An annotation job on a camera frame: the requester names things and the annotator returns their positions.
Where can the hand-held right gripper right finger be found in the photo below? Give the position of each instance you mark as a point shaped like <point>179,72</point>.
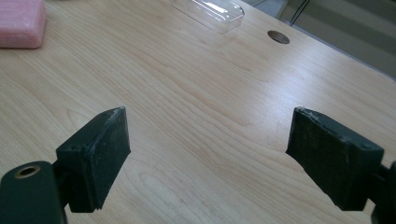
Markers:
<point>330,161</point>

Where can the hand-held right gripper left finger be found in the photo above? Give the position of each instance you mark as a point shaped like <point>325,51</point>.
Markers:
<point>99,161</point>

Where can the clear plastic tray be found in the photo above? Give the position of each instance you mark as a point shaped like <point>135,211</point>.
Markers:
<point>211,13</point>

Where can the pink foam block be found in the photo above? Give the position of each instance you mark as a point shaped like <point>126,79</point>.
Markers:
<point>19,22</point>

